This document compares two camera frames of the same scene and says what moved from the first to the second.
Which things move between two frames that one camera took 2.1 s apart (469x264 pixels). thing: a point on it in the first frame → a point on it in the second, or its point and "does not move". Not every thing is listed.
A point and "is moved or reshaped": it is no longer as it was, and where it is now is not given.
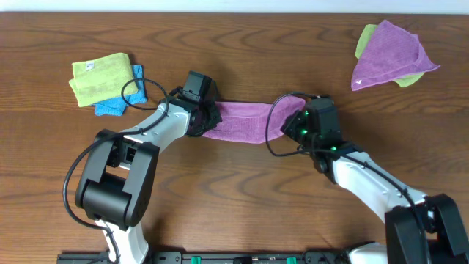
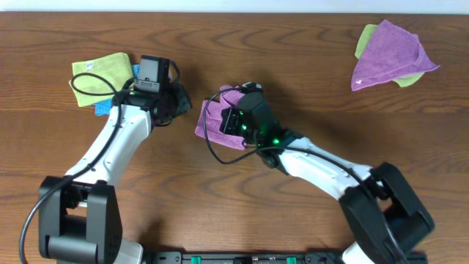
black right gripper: [291, 123] → [228, 116]
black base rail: [216, 257] does not move
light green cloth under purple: [366, 37] does not move
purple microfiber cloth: [246, 122] is moved or reshaped
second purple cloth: [389, 53] does not move
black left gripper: [211, 117] → [182, 101]
